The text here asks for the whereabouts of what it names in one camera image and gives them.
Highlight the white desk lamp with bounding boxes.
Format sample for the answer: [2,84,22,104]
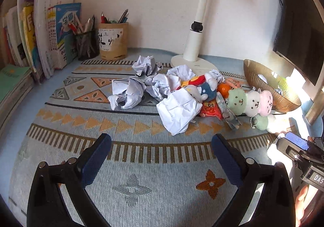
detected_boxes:
[171,0,216,75]

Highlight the brown paper pen holder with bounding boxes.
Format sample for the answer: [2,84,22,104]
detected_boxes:
[98,22,129,61]

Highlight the hello kitty plush toy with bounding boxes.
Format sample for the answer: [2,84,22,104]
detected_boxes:
[181,72,218,103]

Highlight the three-ball dango plush faces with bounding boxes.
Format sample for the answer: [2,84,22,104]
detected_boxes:
[227,88,273,117]

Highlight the woven brown basket bowl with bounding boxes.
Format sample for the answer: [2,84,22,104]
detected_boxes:
[243,59,302,113]

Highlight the yellow book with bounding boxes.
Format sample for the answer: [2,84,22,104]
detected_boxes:
[22,5,42,73]

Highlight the green notebook stack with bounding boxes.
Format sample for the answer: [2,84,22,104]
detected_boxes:
[1,64,34,129]

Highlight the orange mandarin front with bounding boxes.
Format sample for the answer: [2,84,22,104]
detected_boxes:
[217,83,232,99]

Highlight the white paper ball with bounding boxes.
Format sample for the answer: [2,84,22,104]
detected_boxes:
[157,88,203,136]

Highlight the red snack packet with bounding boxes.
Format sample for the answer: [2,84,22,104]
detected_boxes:
[199,99,223,120]

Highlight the orange small card packet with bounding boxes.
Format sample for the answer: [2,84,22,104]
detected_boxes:
[225,78,242,89]

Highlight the crumpled paper ball back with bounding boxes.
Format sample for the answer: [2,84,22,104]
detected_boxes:
[132,55,163,77]

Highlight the black monitor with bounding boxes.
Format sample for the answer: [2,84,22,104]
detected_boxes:
[274,0,323,85]

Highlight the crumpled paper ball middle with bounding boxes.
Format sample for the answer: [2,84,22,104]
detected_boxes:
[145,65,196,101]

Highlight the black mesh pen holder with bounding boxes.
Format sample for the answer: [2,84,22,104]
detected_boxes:
[75,30,99,61]

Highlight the crumpled paper ball left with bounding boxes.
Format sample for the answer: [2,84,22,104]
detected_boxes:
[108,77,146,111]

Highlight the right human hand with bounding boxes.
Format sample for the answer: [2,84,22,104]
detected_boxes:
[295,185,318,227]

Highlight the patterned woven table mat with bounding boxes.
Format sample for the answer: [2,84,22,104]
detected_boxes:
[8,55,275,226]

